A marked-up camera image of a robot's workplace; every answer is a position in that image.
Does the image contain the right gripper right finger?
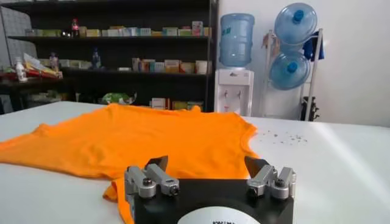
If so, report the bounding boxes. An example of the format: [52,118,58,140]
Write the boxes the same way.
[244,156,297,200]

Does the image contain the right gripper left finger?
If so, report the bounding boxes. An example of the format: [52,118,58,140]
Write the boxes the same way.
[124,155,180,199]

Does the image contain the orange t-shirt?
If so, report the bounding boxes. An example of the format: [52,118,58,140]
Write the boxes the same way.
[0,102,260,224]

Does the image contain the scattered dark crumbs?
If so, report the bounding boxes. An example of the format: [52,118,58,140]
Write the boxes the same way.
[258,129,308,145]

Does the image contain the red white medicine box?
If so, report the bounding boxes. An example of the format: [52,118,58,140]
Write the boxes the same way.
[151,97,171,110]

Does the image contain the bowl with green bag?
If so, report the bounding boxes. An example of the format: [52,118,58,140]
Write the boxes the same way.
[101,92,137,106]

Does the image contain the white water dispenser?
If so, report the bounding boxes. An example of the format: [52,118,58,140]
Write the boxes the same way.
[214,68,255,117]

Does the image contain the white metal jug rack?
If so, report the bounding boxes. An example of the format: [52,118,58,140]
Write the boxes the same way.
[258,29,324,122]

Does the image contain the yellow white medicine box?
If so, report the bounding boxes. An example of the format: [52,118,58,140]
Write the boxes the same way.
[164,59,180,74]

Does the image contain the green orange medicine box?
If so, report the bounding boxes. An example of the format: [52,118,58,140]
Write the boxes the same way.
[179,61,196,74]

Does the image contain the white paper cup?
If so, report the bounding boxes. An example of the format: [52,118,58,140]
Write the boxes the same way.
[195,60,208,75]

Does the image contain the blue drink bottle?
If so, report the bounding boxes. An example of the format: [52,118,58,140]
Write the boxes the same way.
[91,47,102,69]

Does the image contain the black shelving unit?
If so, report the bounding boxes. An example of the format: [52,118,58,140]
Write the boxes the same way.
[0,0,219,112]

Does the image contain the beige hanging rag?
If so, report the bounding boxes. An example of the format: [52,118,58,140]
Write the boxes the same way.
[261,32,280,55]

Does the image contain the dark blue hanging cloth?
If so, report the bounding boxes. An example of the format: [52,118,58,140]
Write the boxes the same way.
[303,31,325,61]

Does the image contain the upright blue water jug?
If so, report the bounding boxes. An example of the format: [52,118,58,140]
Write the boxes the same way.
[219,13,255,68]

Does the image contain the dark wooden table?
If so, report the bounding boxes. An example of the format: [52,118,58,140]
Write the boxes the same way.
[0,71,73,112]

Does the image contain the purple drink bottle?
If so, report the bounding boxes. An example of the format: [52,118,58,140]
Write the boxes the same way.
[49,52,59,72]

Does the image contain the yellow paper packet pile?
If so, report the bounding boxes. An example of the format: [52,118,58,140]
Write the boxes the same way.
[23,53,63,79]

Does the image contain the pink white product box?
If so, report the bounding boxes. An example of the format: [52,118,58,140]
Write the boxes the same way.
[191,20,204,37]

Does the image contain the white milk bottle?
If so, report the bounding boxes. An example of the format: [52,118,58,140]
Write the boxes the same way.
[14,57,27,83]

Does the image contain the red capped cola bottle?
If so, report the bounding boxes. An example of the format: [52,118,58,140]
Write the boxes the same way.
[71,18,80,38]

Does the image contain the black clamp bracket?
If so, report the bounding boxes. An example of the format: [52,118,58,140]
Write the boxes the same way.
[300,96,320,122]

